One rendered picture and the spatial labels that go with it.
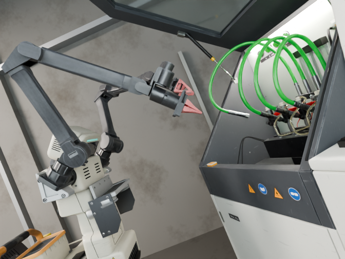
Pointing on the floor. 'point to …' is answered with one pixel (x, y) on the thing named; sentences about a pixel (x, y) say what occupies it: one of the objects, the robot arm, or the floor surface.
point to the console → (333, 184)
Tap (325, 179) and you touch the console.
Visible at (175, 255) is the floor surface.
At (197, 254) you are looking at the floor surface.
